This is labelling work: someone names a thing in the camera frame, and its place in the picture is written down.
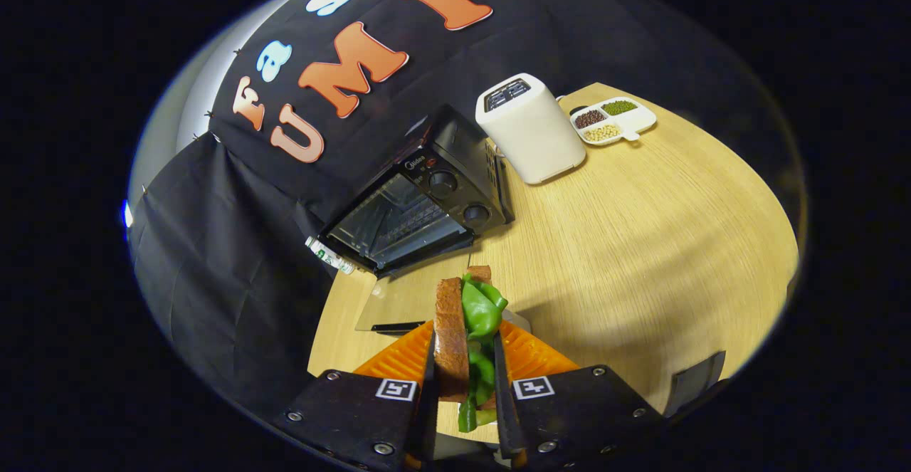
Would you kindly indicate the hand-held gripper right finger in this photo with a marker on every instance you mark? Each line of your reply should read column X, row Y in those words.
column 576, row 411

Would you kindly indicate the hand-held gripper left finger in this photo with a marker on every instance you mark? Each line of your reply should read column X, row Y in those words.
column 356, row 415

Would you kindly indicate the lettuce sandwich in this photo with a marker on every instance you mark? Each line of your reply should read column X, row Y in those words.
column 450, row 337

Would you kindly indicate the black toaster oven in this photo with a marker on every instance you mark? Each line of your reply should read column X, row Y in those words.
column 455, row 151

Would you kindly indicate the white toaster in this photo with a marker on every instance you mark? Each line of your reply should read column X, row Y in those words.
column 534, row 130

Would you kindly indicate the white plate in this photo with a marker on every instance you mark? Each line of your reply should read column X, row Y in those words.
column 694, row 383

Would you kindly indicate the white bottle green label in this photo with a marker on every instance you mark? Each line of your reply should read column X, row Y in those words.
column 329, row 255

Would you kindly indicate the black backdrop cloth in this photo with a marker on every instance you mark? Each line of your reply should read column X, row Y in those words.
column 213, row 258

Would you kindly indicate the white divided bean tray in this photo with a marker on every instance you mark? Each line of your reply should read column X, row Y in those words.
column 626, row 124

